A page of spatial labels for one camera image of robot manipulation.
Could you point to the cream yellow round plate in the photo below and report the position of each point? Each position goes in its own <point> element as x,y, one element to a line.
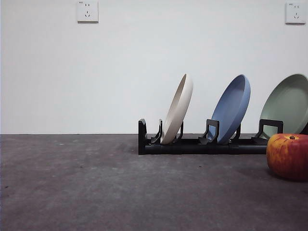
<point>178,113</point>

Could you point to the red yellow apple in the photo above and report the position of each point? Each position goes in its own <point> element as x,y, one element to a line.
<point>288,158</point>

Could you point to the black plate rack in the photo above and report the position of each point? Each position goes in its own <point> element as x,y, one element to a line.
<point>192,149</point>

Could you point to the blue round plate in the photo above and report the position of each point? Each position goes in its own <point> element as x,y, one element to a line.
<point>232,108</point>

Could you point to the green round plate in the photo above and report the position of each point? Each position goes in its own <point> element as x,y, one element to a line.
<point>286,103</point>

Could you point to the white wall socket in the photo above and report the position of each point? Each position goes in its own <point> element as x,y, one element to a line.
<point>295,13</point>
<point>87,12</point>

